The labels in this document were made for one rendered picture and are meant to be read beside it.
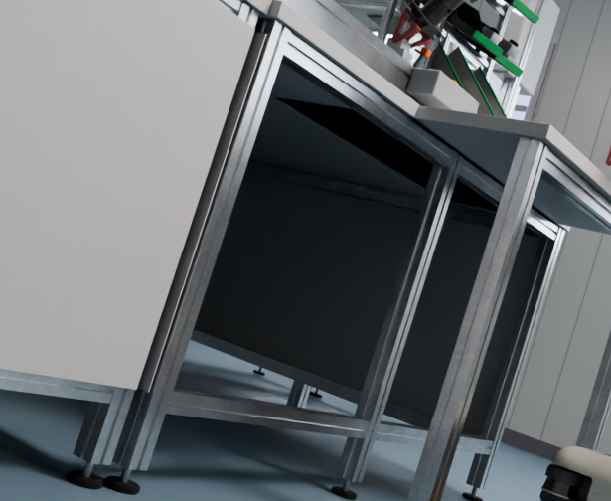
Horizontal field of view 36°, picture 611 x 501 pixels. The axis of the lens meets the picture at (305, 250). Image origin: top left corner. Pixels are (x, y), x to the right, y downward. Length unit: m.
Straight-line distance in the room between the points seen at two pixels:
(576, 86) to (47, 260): 4.72
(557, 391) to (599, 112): 1.60
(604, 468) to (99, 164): 1.18
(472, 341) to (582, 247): 3.69
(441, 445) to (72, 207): 0.86
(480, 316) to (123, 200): 0.75
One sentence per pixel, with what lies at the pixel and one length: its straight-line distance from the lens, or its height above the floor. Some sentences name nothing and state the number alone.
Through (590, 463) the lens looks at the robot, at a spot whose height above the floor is 0.26.
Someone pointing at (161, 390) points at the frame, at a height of 0.18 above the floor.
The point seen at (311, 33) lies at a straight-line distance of 1.71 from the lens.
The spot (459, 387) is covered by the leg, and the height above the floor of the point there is 0.33.
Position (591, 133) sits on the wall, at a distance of 5.70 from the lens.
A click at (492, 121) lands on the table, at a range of 1.94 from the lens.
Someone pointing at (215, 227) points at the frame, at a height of 0.46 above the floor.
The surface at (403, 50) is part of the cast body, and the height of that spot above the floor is 1.05.
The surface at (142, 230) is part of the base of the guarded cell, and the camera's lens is 1.51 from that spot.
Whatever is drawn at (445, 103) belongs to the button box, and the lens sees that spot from 2.15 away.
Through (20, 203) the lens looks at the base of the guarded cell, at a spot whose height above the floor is 0.40.
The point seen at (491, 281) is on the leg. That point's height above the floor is 0.54.
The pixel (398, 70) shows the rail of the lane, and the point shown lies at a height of 0.93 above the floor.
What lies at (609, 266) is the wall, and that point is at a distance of 5.44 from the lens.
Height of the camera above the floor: 0.38
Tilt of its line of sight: 3 degrees up
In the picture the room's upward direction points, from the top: 18 degrees clockwise
